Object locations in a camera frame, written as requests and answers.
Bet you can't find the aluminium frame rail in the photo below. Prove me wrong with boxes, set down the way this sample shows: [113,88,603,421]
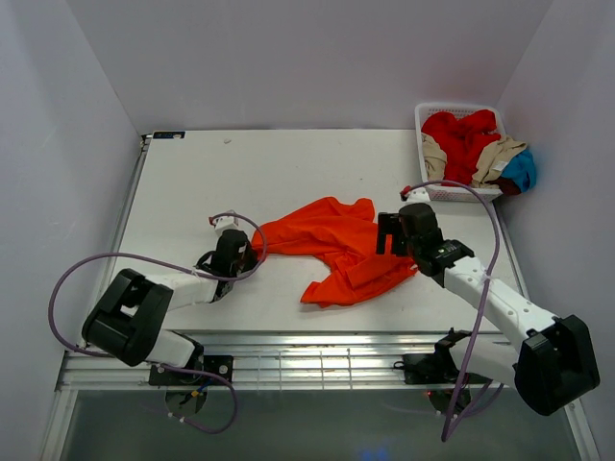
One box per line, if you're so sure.
[55,330,578,391]

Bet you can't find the orange t-shirt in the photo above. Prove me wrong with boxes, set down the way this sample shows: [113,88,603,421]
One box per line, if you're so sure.
[251,197,418,308]

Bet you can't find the blue t-shirt in basket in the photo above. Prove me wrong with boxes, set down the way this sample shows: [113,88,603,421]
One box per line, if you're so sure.
[502,149,537,193]

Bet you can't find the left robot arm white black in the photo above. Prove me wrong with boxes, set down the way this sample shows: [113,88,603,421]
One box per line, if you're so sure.
[82,228,258,384]

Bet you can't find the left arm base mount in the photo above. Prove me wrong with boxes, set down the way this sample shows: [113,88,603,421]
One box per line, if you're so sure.
[148,354,234,387]

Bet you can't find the beige t-shirt in basket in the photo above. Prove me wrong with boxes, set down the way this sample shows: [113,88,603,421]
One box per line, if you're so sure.
[421,133,528,188]

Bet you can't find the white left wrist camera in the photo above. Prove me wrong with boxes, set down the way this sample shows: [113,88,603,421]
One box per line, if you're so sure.
[209,209,239,237]

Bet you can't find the dark red t-shirt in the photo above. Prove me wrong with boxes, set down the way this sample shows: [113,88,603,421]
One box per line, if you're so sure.
[494,177,522,196]

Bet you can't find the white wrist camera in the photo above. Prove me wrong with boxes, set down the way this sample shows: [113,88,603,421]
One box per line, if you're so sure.
[400,186,431,204]
[209,209,239,237]

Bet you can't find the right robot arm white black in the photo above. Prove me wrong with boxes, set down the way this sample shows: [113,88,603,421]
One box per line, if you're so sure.
[376,203,601,416]

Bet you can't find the red t-shirt in basket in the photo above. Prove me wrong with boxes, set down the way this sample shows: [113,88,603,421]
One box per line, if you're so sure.
[421,109,501,154]

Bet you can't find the white plastic laundry basket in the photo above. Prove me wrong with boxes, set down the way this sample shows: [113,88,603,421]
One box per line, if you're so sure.
[414,102,505,185]

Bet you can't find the blue label sticker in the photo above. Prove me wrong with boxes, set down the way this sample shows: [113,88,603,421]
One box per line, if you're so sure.
[152,131,185,139]

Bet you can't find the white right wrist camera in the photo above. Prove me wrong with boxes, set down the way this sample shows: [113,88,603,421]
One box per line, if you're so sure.
[400,186,431,204]

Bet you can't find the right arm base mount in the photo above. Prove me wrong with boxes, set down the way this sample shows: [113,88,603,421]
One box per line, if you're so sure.
[392,328,471,384]

